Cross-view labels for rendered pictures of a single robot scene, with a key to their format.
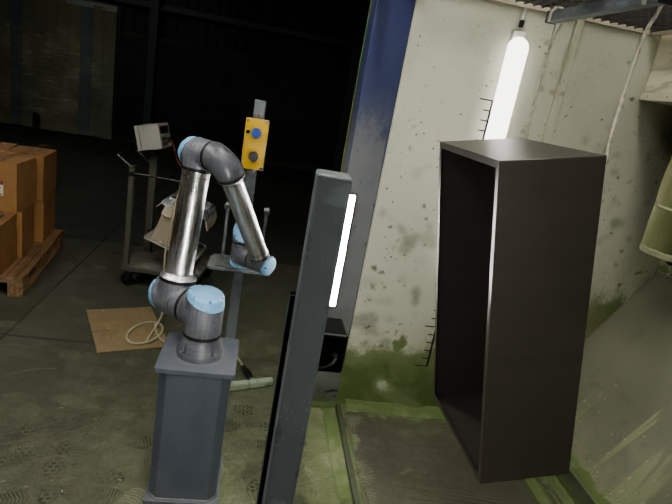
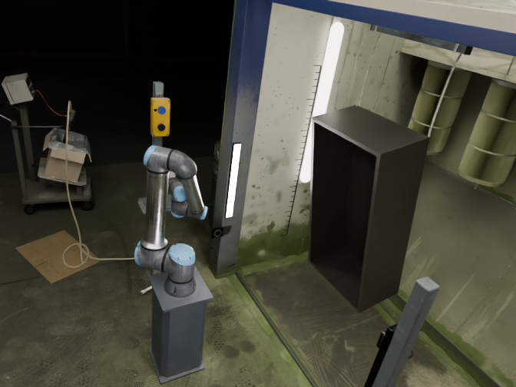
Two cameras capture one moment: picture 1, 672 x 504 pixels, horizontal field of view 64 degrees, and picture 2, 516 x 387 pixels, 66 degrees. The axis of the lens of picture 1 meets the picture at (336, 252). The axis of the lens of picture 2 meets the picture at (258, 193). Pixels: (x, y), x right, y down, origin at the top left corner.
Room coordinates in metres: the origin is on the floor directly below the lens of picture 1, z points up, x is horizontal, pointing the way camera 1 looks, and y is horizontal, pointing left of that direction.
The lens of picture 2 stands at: (0.14, 0.85, 2.31)
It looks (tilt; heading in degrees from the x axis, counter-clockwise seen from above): 28 degrees down; 337
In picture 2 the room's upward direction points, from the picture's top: 9 degrees clockwise
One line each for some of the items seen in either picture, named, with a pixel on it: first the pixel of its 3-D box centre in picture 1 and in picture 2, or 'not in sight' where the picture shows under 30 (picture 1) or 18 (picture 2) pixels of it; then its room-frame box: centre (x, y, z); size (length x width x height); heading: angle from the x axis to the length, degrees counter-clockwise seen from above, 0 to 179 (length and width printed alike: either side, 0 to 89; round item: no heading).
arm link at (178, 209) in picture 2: (242, 254); (180, 206); (2.37, 0.43, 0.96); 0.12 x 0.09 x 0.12; 60
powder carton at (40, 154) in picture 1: (30, 172); not in sight; (4.29, 2.60, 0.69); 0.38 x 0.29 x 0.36; 15
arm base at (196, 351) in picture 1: (201, 341); (180, 280); (1.97, 0.48, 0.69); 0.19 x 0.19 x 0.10
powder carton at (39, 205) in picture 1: (30, 214); not in sight; (4.31, 2.61, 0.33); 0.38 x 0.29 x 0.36; 17
